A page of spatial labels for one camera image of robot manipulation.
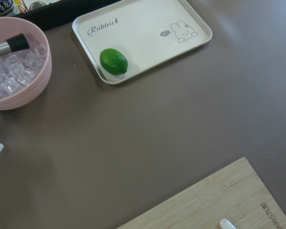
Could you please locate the white ceramic spoon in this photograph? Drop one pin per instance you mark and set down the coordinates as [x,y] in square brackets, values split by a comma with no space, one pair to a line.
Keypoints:
[226,224]

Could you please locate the pink ice bowl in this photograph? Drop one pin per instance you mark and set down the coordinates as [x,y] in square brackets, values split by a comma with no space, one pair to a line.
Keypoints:
[23,74]

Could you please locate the cream rabbit tray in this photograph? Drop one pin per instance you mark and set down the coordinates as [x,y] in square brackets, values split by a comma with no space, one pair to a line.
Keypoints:
[147,32]

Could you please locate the bamboo cutting board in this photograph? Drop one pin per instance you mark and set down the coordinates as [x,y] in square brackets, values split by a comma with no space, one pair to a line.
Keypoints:
[235,193]

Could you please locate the black tray with bottles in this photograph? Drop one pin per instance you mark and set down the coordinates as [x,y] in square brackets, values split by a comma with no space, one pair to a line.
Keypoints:
[62,12]

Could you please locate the steel black-tipped muddler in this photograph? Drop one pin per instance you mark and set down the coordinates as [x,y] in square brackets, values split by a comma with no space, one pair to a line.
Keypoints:
[14,44]

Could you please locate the green lime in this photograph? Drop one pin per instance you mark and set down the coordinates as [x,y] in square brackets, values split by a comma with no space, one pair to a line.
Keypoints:
[113,61]

